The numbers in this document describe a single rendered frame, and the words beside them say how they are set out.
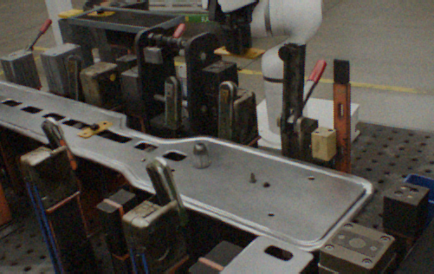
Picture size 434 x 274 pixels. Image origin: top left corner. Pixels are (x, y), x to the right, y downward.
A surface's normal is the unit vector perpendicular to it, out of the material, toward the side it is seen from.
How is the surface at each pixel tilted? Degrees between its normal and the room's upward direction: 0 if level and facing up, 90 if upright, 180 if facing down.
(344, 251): 0
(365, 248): 0
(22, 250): 0
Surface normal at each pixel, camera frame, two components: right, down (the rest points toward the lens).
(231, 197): -0.11, -0.88
